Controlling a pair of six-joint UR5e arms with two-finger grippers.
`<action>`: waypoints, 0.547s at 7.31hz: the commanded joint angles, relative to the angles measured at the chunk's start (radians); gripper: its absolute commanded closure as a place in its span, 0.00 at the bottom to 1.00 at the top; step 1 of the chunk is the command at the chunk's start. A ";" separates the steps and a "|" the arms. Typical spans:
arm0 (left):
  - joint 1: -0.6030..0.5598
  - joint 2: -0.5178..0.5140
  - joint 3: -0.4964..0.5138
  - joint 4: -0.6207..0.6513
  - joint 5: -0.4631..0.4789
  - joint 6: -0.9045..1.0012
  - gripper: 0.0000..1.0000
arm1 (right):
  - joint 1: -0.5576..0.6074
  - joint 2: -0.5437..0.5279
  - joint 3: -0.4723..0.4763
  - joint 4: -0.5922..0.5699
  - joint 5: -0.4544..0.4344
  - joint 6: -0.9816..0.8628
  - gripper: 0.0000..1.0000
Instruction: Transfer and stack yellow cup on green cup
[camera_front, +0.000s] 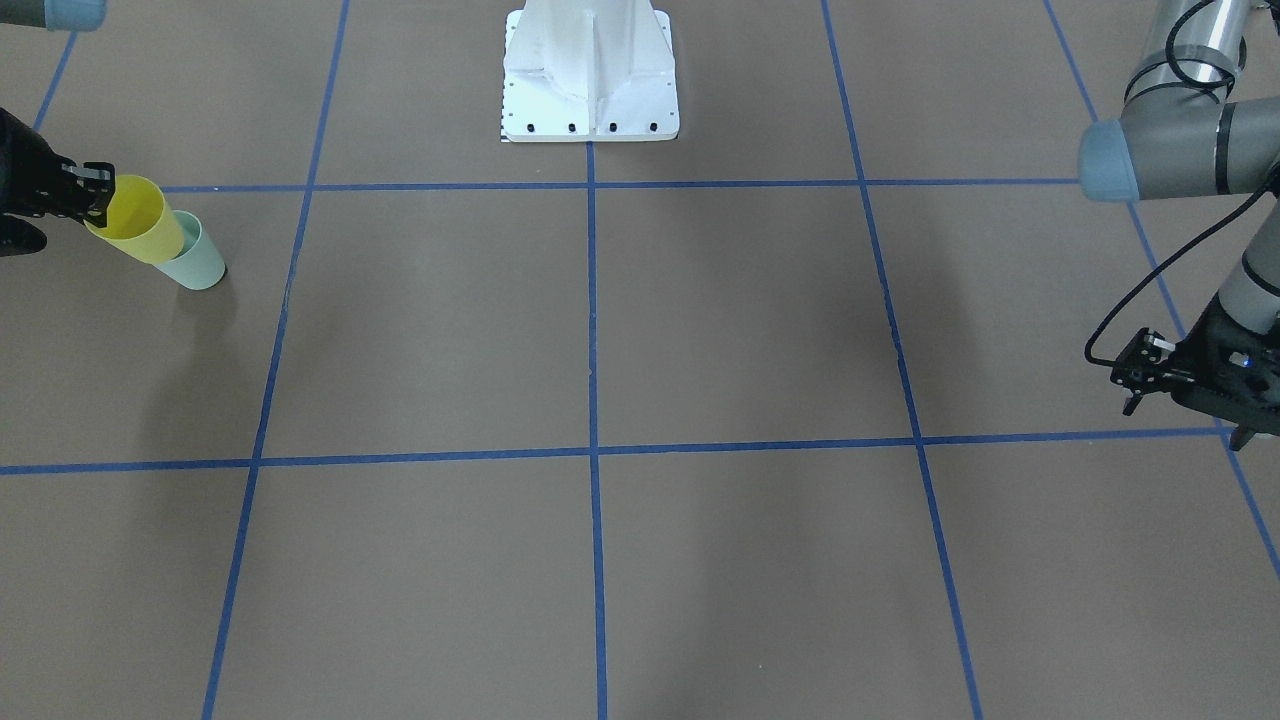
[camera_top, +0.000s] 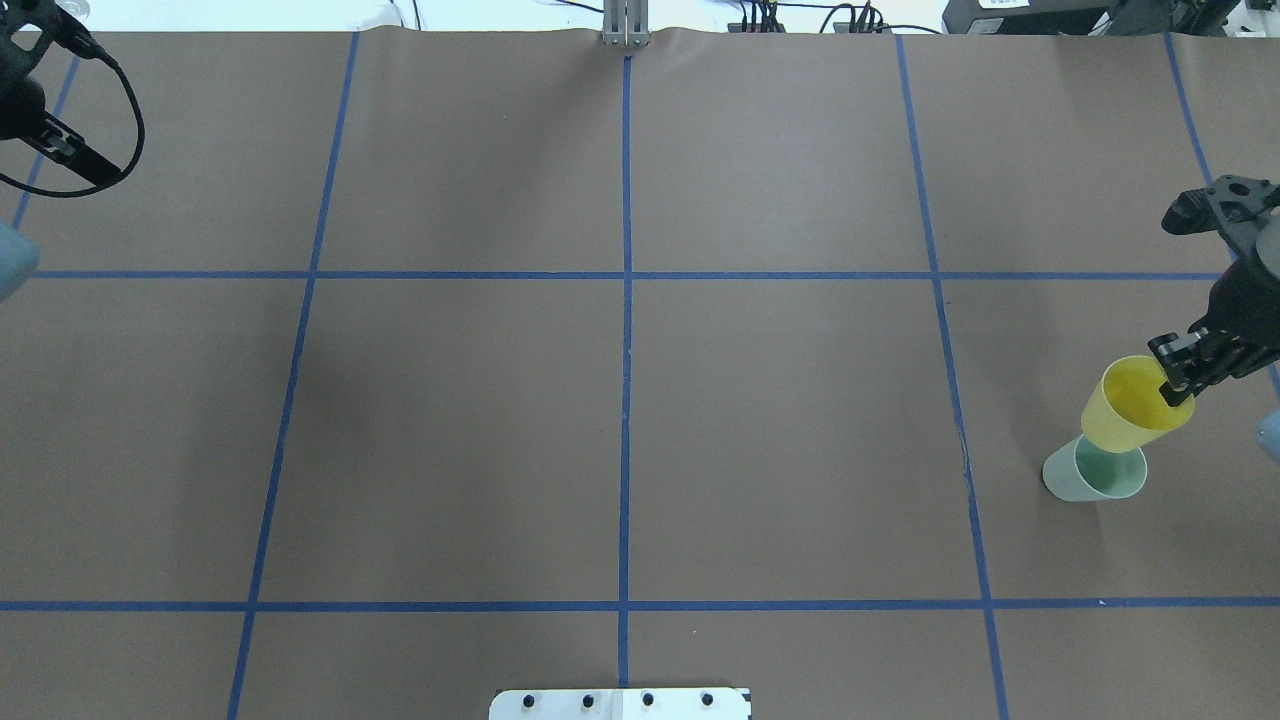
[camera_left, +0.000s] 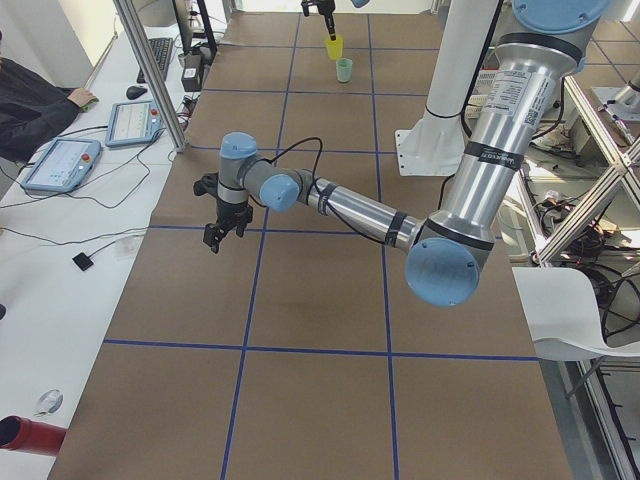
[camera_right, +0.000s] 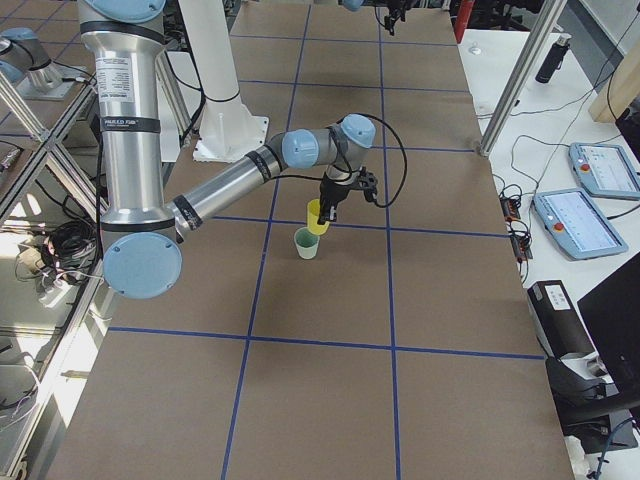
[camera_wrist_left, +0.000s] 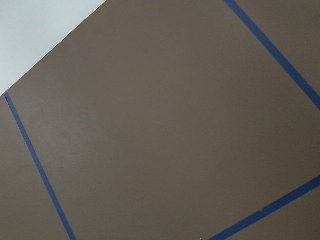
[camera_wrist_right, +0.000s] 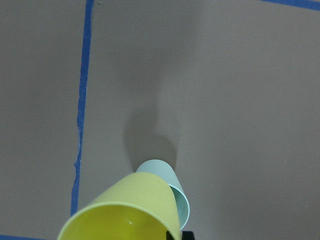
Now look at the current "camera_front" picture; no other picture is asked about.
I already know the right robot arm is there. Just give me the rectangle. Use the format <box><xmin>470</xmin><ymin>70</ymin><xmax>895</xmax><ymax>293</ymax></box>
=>
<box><xmin>1</xmin><ymin>1</ymin><xmax>116</xmax><ymax>258</ymax></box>

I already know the yellow cup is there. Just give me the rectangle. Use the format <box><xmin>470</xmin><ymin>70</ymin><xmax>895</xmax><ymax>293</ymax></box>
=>
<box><xmin>84</xmin><ymin>174</ymin><xmax>186</xmax><ymax>265</ymax></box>

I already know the mint green cup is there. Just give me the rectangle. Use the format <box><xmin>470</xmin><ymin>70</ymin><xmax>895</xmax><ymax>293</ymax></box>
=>
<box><xmin>155</xmin><ymin>210</ymin><xmax>227</xmax><ymax>291</ymax></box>

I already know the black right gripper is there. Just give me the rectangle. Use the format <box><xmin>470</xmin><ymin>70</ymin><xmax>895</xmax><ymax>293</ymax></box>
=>
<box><xmin>1</xmin><ymin>109</ymin><xmax>116</xmax><ymax>258</ymax></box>

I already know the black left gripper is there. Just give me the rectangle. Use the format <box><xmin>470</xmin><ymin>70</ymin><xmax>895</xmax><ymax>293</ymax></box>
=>
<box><xmin>1110</xmin><ymin>297</ymin><xmax>1279</xmax><ymax>452</ymax></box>

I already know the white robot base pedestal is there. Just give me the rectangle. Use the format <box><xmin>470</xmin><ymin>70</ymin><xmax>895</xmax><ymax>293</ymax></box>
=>
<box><xmin>500</xmin><ymin>1</ymin><xmax>681</xmax><ymax>143</ymax></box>

